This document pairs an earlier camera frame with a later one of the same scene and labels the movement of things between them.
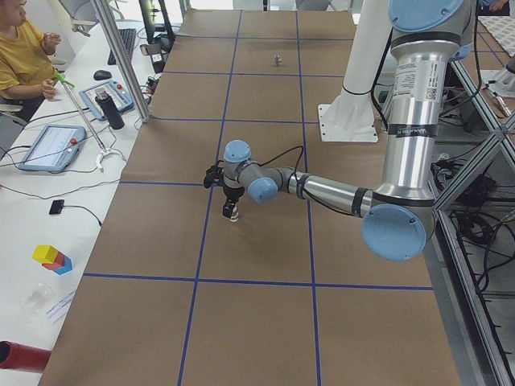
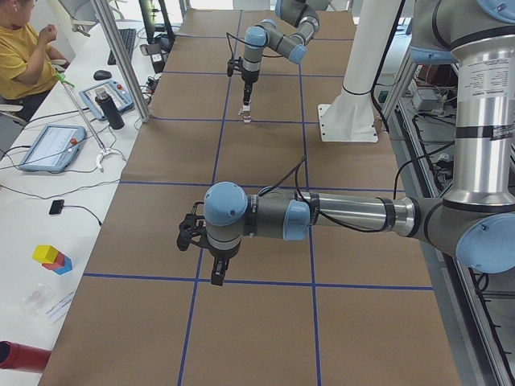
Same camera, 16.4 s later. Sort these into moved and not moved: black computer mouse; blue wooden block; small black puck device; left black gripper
Moved: left black gripper
Not moved: small black puck device; black computer mouse; blue wooden block
